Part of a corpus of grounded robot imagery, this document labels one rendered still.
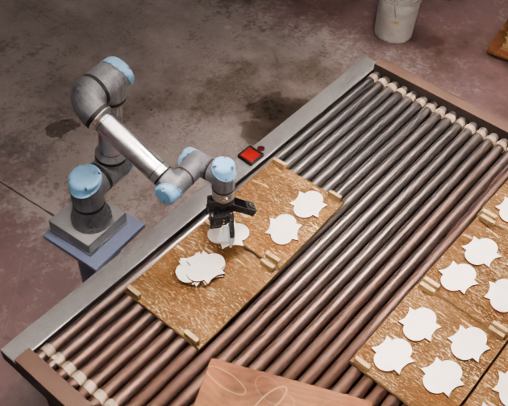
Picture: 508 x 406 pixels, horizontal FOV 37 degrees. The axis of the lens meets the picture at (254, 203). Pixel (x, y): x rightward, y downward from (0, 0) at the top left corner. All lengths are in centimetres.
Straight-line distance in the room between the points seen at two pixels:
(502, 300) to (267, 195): 93
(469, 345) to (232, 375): 80
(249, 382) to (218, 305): 37
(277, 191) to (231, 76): 207
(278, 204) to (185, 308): 58
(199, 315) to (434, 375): 79
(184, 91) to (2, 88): 112
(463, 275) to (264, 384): 87
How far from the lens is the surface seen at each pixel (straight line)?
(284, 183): 297
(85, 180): 270
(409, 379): 253
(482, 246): 290
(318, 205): 289
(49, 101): 483
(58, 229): 289
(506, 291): 281
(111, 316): 264
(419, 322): 264
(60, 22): 545
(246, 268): 270
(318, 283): 270
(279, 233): 279
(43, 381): 251
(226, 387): 233
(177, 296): 263
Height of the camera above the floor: 311
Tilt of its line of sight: 49 degrees down
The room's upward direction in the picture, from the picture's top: 3 degrees clockwise
